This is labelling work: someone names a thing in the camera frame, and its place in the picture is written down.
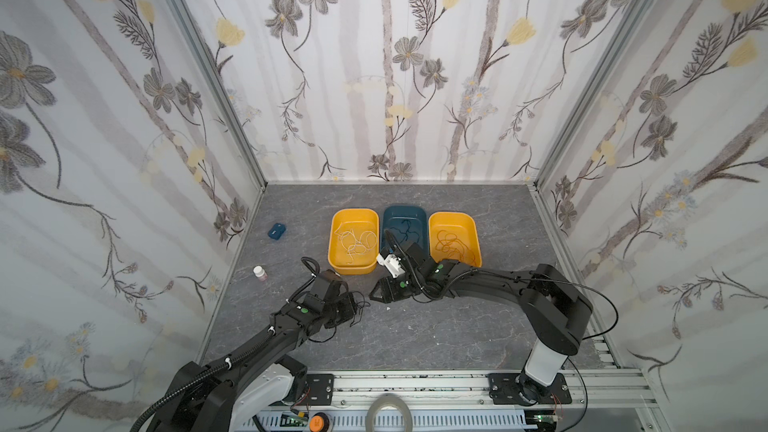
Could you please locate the white cable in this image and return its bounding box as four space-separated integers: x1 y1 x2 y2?
335 224 378 259

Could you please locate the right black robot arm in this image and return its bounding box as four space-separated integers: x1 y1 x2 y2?
369 242 593 390

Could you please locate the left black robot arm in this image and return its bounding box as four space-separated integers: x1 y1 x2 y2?
143 270 356 431

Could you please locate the right yellow plastic bin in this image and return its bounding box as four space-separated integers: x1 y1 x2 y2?
428 211 482 267

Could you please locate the yellow plastic bin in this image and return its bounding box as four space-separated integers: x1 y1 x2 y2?
428 211 482 267
328 208 380 276

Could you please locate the teal plastic bin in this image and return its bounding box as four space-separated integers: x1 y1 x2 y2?
380 204 429 255

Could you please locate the left yellow plastic bin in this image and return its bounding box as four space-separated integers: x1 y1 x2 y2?
328 208 380 276

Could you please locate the small white bottle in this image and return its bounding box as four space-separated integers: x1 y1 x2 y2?
253 266 268 281

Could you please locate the small blue object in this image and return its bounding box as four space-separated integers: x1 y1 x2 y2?
267 222 287 241

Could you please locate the tape roll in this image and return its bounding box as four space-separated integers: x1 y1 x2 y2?
364 393 415 432

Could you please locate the orange button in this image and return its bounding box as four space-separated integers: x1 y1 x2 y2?
308 412 333 432

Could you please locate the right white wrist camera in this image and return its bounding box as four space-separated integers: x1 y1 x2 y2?
376 254 405 278

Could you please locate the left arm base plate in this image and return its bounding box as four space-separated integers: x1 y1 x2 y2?
284 373 335 408

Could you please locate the black corrugated cable hose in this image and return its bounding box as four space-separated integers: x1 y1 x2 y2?
128 256 322 432

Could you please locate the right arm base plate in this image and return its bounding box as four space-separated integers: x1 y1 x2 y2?
487 372 573 407

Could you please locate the aluminium frame rail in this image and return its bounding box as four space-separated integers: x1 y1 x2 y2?
229 364 671 431

